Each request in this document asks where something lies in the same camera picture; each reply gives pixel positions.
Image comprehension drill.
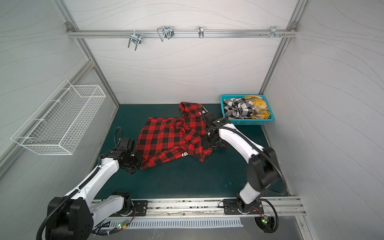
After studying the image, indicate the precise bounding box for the metal u-bolt clamp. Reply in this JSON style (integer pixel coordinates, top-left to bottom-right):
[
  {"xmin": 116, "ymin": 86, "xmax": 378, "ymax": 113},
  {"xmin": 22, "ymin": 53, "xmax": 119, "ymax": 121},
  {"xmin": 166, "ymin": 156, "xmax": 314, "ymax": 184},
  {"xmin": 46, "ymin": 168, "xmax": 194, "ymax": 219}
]
[
  {"xmin": 128, "ymin": 33, "xmax": 142, "ymax": 51},
  {"xmin": 157, "ymin": 26, "xmax": 175, "ymax": 42}
]

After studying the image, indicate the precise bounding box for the metal U-bolt clamp left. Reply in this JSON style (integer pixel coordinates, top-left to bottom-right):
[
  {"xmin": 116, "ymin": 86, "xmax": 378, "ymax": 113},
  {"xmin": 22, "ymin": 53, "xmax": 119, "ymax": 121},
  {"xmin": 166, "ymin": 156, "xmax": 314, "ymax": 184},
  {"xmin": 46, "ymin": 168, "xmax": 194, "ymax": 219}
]
[{"xmin": 128, "ymin": 33, "xmax": 142, "ymax": 51}]

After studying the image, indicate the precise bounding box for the red black plaid shirt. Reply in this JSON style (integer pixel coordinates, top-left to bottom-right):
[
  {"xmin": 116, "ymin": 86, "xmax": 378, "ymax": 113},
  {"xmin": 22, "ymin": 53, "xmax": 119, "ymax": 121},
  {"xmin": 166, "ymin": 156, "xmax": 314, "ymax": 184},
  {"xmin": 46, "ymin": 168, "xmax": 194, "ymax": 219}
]
[{"xmin": 136, "ymin": 102, "xmax": 214, "ymax": 170}]

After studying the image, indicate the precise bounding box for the black white checked shirt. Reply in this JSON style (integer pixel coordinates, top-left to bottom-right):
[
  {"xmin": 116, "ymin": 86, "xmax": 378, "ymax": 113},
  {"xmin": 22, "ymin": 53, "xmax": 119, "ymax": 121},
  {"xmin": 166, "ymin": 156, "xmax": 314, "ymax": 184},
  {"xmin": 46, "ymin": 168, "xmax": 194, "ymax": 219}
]
[{"xmin": 223, "ymin": 98, "xmax": 256, "ymax": 119}]

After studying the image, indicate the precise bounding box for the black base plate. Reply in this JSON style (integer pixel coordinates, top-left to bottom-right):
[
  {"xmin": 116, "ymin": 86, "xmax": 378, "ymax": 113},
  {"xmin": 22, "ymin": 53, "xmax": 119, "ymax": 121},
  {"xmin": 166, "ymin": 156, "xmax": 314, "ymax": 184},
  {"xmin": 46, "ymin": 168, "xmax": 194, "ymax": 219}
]
[
  {"xmin": 127, "ymin": 200, "xmax": 149, "ymax": 217},
  {"xmin": 218, "ymin": 199, "xmax": 264, "ymax": 216}
]

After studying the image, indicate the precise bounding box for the metal U-bolt clamp middle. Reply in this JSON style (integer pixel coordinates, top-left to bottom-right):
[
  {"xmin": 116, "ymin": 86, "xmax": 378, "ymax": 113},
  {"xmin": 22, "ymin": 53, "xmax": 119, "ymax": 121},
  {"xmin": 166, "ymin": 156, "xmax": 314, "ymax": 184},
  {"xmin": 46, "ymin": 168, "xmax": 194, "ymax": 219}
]
[{"xmin": 157, "ymin": 26, "xmax": 175, "ymax": 42}]

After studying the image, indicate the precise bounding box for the metal bracket with bolts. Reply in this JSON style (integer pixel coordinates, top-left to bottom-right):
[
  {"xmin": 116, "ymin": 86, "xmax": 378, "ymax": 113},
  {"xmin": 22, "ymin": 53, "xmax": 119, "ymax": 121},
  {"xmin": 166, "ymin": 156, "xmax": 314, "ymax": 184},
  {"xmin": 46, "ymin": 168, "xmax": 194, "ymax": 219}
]
[{"xmin": 260, "ymin": 26, "xmax": 287, "ymax": 39}]

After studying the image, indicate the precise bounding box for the left base cable bundle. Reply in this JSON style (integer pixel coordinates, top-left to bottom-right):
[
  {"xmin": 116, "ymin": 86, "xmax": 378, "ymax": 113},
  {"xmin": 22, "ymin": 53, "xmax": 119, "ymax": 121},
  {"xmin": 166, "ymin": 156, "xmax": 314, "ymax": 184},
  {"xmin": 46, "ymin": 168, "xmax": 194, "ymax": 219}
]
[{"xmin": 91, "ymin": 206, "xmax": 136, "ymax": 237}]

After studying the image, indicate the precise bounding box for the white wire basket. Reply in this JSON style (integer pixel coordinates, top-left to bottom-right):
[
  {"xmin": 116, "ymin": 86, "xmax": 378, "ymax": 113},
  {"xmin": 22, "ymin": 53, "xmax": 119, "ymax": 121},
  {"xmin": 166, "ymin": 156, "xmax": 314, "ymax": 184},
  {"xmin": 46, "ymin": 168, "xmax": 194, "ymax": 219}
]
[{"xmin": 11, "ymin": 80, "xmax": 106, "ymax": 156}]

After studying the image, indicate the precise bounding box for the small metal clamp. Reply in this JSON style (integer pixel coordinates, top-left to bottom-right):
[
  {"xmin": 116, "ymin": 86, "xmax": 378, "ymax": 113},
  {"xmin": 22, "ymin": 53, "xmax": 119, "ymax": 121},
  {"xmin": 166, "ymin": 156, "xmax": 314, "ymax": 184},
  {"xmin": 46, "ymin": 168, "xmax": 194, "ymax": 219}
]
[{"xmin": 198, "ymin": 26, "xmax": 204, "ymax": 39}]

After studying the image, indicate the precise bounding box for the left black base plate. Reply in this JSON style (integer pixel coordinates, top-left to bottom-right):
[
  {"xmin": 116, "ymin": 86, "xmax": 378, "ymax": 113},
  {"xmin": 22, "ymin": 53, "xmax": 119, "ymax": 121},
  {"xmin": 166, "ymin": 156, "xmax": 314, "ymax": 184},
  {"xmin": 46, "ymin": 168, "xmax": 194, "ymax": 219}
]
[{"xmin": 127, "ymin": 200, "xmax": 149, "ymax": 217}]

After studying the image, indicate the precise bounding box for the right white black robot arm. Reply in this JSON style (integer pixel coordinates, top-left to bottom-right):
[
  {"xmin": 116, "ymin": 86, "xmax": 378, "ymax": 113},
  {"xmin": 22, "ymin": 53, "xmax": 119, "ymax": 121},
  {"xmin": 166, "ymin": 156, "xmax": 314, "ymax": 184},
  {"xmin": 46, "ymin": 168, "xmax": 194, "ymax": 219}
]
[{"xmin": 199, "ymin": 107, "xmax": 288, "ymax": 214}]

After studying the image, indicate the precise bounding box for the white vent strip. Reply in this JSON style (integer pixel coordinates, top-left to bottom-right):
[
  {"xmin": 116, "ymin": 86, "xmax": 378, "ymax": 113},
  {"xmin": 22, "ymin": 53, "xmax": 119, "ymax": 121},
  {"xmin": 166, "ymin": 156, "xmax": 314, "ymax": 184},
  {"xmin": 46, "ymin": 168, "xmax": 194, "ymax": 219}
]
[{"xmin": 125, "ymin": 217, "xmax": 244, "ymax": 230}]

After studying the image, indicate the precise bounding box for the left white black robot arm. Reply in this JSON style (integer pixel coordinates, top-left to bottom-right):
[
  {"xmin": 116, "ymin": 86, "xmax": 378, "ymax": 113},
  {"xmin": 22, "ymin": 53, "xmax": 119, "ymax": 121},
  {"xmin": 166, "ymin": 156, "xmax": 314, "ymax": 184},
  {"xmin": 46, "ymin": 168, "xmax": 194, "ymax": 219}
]
[{"xmin": 36, "ymin": 137, "xmax": 144, "ymax": 240}]

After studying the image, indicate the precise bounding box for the horizontal aluminium rail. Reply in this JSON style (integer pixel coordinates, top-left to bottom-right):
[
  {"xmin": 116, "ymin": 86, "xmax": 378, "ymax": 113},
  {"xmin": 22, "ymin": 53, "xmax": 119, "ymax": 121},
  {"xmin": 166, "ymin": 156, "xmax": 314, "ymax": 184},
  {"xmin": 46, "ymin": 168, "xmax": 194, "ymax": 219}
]
[{"xmin": 67, "ymin": 29, "xmax": 299, "ymax": 39}]

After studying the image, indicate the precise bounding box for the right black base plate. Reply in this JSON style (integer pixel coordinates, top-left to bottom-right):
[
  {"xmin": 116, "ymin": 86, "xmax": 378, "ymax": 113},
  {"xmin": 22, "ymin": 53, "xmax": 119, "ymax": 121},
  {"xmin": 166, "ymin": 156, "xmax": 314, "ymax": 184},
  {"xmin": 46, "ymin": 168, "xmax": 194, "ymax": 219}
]
[{"xmin": 218, "ymin": 199, "xmax": 264, "ymax": 216}]

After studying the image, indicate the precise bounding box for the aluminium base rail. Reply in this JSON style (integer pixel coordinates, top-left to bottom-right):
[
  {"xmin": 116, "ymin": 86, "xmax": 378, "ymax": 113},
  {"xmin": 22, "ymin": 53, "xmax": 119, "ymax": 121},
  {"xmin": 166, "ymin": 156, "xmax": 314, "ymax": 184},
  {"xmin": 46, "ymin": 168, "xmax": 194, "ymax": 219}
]
[{"xmin": 89, "ymin": 196, "xmax": 307, "ymax": 221}]

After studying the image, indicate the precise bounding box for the right base cable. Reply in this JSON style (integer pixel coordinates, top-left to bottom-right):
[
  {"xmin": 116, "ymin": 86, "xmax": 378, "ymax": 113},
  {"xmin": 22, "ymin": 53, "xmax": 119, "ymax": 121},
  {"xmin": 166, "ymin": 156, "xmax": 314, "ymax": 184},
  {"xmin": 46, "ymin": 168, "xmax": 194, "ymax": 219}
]
[{"xmin": 254, "ymin": 198, "xmax": 280, "ymax": 234}]

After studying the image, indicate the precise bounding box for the teal plastic basket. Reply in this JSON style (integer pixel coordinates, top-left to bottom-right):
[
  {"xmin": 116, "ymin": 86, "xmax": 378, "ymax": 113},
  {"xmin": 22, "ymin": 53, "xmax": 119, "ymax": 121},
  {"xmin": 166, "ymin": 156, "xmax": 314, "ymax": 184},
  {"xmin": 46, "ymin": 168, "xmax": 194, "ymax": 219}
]
[{"xmin": 221, "ymin": 95, "xmax": 274, "ymax": 126}]

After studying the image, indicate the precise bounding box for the yellow plaid shirt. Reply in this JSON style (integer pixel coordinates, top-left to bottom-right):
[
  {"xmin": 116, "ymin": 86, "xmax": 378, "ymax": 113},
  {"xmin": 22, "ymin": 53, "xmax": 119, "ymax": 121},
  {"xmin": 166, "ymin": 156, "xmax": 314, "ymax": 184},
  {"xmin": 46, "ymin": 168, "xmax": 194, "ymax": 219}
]
[{"xmin": 244, "ymin": 95, "xmax": 271, "ymax": 120}]

